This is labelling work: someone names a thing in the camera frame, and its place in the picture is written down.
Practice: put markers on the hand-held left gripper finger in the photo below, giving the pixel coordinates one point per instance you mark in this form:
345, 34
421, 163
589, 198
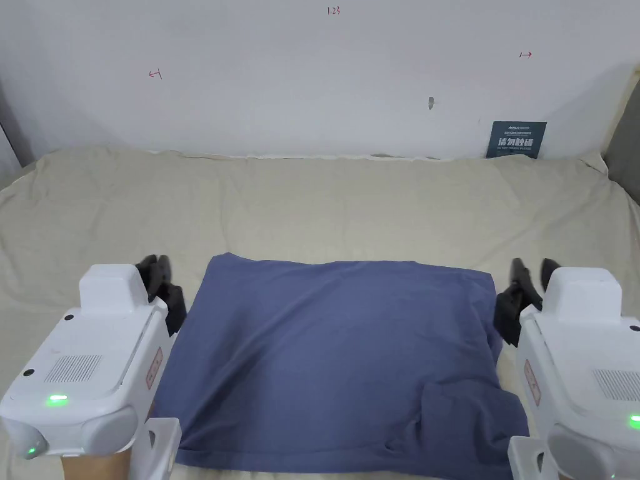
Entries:
165, 272
148, 272

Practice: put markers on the bed with beige sheet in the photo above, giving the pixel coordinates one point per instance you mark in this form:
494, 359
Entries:
350, 210

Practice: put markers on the dark blue shirt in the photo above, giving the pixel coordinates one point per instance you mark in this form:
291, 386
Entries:
330, 360

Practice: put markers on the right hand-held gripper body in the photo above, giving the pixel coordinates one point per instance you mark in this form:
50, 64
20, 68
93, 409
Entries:
575, 360

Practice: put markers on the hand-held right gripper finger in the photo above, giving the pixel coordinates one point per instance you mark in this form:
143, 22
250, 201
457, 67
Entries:
549, 272
520, 275

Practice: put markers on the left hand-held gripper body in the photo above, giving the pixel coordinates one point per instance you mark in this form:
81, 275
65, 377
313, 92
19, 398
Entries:
95, 360

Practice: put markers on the dark teal printed card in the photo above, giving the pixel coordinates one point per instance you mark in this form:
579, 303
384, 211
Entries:
516, 141

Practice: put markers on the person's left hand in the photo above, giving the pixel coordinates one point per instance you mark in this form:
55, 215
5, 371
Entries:
95, 465

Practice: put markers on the grey padded headboard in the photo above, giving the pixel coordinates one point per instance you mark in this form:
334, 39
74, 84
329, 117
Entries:
625, 150

